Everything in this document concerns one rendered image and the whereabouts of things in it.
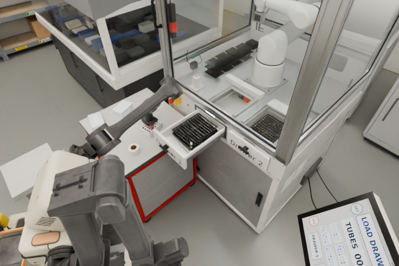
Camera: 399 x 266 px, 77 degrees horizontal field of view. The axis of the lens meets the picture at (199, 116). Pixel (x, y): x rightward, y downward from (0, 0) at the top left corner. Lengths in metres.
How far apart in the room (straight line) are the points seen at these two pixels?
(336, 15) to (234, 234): 1.71
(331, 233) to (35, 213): 0.97
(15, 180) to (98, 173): 1.35
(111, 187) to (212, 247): 1.70
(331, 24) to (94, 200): 0.81
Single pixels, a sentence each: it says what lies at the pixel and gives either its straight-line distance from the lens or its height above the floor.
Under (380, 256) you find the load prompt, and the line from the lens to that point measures 1.04.
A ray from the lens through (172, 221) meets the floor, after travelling 2.21.
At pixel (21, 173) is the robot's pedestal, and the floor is 0.76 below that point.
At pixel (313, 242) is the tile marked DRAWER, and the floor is 1.00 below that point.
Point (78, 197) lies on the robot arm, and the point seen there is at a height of 1.62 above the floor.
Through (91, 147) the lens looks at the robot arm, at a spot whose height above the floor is 1.26.
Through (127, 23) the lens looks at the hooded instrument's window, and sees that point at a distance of 1.96.
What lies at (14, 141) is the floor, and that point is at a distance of 3.33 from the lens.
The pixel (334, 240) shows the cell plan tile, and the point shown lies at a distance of 1.11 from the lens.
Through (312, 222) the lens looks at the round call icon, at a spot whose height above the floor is 1.01.
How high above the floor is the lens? 2.01
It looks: 44 degrees down
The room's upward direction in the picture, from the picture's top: 1 degrees counter-clockwise
